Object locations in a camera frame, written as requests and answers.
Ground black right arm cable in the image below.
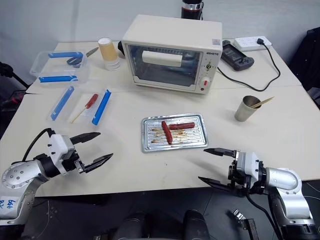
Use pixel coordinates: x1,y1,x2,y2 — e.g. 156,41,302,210
245,192,284,240

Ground metal clamp bracket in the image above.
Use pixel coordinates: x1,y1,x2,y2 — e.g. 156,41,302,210
231,208,260,240

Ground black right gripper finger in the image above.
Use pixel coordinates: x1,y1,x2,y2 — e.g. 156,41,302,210
203,147,237,159
197,176,247,197

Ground black thermos bottle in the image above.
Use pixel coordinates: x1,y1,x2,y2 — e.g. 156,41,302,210
180,0,205,21

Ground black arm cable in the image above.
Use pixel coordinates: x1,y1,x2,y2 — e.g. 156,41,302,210
22,127,55,162
245,192,284,240

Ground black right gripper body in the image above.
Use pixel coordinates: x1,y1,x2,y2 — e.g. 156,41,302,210
227,149,253,195

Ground black bag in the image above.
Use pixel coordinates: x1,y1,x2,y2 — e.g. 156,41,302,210
288,25,320,111

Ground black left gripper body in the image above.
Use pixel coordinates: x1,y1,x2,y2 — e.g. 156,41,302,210
61,147,87,175

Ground clear lid with blue clips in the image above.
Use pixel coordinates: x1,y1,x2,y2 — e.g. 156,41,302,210
45,84,113,127

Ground black equipment beside table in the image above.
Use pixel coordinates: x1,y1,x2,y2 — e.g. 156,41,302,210
0,60,29,121

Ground blue handled scissors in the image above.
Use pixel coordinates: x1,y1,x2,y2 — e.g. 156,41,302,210
65,46,100,69

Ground metal cup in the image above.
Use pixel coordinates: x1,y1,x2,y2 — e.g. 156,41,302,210
234,95,262,123

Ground stack of paper cups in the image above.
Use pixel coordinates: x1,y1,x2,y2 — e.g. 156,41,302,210
97,37,122,72

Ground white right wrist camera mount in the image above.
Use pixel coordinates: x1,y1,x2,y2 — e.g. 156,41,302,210
235,150,261,180

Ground black object behind oven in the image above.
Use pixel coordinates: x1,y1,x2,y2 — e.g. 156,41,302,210
117,40,126,58

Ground white power strip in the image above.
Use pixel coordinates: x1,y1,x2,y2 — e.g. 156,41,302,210
233,36,273,53

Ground white toaster oven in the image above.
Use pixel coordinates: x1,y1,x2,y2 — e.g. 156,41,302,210
121,14,224,95

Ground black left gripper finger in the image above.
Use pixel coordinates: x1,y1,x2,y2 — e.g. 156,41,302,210
69,131,102,146
83,153,114,174

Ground dark rounded shape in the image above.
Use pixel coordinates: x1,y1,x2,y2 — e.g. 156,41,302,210
183,209,208,240
113,210,151,240

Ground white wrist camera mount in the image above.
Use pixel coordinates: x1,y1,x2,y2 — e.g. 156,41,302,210
47,134,76,176
235,150,261,180

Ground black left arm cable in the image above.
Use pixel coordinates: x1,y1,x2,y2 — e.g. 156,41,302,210
22,127,55,162

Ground black handheld controller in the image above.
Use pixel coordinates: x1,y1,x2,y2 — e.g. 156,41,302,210
220,39,255,72

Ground clear box with blue clips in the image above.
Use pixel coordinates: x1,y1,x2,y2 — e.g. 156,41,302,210
29,50,91,87

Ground ribbed metal baking tray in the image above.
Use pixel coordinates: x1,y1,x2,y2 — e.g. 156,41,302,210
140,113,209,154

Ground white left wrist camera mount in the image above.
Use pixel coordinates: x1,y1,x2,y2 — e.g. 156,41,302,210
47,134,76,176

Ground black oven power cable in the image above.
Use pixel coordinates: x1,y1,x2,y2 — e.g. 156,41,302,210
216,37,282,92

